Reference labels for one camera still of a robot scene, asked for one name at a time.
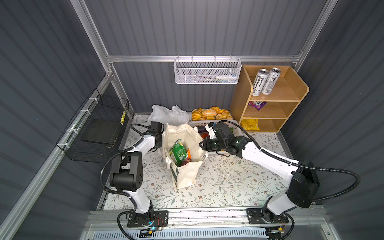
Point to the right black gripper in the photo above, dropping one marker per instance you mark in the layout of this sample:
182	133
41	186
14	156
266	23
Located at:
206	146

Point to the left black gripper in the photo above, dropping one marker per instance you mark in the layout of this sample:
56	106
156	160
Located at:
161	137

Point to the white plastic grocery bag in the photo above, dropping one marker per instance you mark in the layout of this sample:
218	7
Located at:
174	116

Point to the green snack bag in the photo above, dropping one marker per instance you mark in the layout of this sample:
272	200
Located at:
179	154

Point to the beige canvas tote bag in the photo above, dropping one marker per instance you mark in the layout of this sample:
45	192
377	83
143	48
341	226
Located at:
184	176

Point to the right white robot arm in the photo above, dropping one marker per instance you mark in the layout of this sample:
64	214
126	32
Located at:
301	178

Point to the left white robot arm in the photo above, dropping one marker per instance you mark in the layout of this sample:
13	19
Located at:
127	170

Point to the yellow snack bag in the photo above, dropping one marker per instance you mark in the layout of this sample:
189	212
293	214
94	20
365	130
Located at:
250	124

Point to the tray of bread rolls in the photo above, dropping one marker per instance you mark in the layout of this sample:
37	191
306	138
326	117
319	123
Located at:
213	113

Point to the purple snack packet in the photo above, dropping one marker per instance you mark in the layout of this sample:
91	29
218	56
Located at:
257	105

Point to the wooden shelf unit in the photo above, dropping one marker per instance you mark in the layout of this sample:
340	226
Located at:
288	93

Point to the toothpaste tube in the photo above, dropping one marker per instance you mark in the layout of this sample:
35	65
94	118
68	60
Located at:
229	78

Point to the white Monster can left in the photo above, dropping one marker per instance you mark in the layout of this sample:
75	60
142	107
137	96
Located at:
259	82

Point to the white monster can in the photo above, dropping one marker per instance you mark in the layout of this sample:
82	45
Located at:
259	82
274	75

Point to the white Monster can right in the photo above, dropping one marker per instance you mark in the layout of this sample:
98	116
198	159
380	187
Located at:
274	75

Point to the black wire wall basket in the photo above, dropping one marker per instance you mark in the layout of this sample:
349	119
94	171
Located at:
98	130

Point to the white wire wall basket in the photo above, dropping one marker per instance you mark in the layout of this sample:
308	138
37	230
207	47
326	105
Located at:
203	70

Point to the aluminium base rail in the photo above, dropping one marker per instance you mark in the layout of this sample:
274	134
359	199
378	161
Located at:
209	217

